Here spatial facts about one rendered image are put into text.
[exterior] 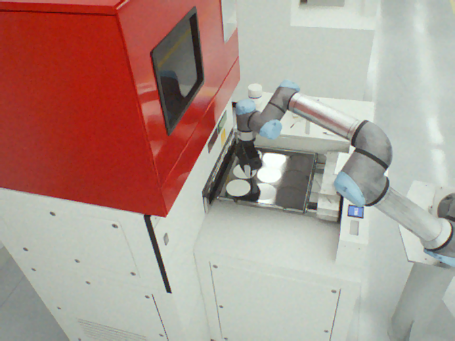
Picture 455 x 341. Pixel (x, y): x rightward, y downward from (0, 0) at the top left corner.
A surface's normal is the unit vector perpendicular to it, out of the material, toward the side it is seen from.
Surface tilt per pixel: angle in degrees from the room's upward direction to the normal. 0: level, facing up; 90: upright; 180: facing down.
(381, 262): 0
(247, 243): 0
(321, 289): 90
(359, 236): 0
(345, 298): 90
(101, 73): 90
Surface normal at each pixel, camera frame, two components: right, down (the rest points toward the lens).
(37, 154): -0.28, 0.65
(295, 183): -0.07, -0.75
